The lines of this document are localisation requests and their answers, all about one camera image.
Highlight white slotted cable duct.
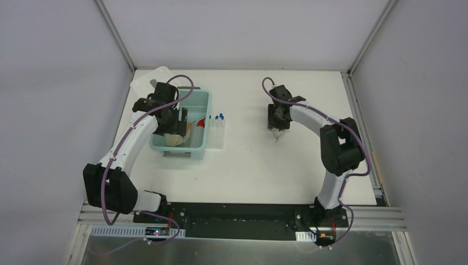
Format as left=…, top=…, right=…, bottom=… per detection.
left=91, top=225, right=185, bottom=239

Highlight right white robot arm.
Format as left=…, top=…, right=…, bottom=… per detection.
left=267, top=85, right=365, bottom=226

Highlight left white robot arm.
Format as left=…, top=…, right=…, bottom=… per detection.
left=83, top=82, right=194, bottom=224

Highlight beige sponge block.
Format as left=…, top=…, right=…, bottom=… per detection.
left=163, top=133, right=190, bottom=147

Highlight tan test tube brush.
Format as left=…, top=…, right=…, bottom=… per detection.
left=185, top=123, right=193, bottom=137

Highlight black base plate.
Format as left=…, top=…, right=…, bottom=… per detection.
left=156, top=202, right=349, bottom=241

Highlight clear test tube rack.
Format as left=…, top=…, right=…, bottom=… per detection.
left=207, top=117, right=225, bottom=150

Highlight teal storage bin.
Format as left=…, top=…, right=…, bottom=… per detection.
left=150, top=87, right=212, bottom=160

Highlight red cap wash bottle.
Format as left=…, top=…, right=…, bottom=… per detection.
left=189, top=118, right=205, bottom=148

